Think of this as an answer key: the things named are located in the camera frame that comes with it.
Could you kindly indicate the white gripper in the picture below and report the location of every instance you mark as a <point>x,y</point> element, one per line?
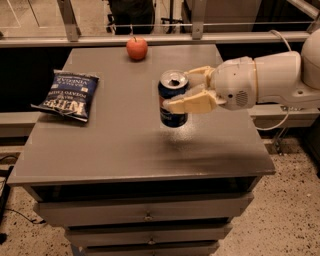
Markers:
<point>233,82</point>

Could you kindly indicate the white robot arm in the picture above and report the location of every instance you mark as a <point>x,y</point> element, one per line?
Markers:
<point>289,78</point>

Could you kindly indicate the red apple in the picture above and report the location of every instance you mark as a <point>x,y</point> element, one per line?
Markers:
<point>137,48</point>

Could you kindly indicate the grey drawer cabinet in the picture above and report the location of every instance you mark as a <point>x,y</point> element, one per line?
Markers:
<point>124,184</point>

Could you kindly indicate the blue potato chip bag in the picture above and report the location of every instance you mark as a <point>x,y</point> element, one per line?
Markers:
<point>70,95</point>

